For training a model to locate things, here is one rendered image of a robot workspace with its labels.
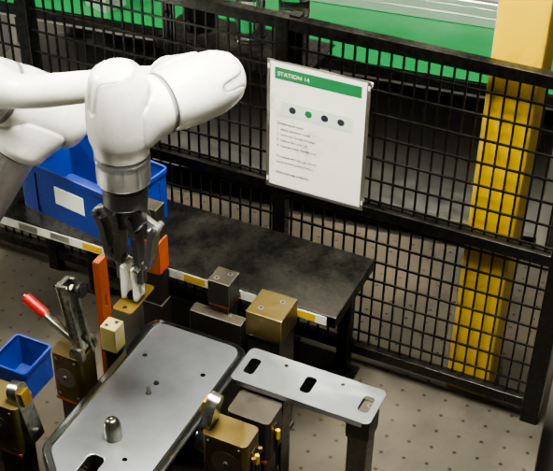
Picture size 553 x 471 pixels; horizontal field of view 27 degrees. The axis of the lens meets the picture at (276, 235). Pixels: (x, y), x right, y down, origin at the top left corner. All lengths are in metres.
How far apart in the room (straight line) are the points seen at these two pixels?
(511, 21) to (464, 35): 1.76
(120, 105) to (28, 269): 1.33
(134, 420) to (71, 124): 0.61
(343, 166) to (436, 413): 0.61
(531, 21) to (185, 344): 0.91
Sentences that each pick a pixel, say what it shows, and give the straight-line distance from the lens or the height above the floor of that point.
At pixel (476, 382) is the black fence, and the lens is 2.62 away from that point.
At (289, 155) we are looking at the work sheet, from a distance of 2.44.
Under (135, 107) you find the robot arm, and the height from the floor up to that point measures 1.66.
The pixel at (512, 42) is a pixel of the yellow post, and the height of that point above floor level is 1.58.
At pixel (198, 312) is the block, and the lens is 2.39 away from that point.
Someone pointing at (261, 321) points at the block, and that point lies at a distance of 2.30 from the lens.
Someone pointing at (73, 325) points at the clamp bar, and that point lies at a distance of 2.18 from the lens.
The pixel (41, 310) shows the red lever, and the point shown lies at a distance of 2.23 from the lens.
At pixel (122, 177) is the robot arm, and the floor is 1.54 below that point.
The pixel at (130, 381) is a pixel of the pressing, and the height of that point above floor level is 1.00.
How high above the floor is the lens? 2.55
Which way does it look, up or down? 37 degrees down
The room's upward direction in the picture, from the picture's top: 1 degrees clockwise
